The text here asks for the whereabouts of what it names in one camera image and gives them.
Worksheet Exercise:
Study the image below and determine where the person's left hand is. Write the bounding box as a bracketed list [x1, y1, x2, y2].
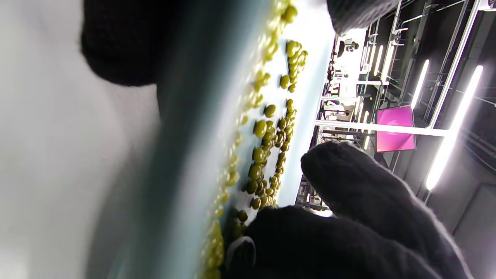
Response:
[81, 0, 473, 279]

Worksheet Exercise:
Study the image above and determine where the person's right hand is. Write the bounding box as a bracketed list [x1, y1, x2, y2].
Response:
[327, 0, 400, 35]

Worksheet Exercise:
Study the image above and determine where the teal plate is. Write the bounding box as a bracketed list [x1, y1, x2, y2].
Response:
[85, 0, 336, 279]

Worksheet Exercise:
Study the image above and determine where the short ceiling light tube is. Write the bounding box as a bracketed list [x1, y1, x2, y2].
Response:
[411, 59, 430, 110]

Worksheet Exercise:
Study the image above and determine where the pink display screen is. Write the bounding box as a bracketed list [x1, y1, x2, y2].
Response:
[375, 105, 417, 152]

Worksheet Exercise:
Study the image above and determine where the pile of green mung beans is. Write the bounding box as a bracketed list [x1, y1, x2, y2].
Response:
[201, 0, 308, 279]

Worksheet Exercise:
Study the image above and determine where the long ceiling light tube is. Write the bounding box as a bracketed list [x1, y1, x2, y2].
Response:
[425, 65, 484, 191]

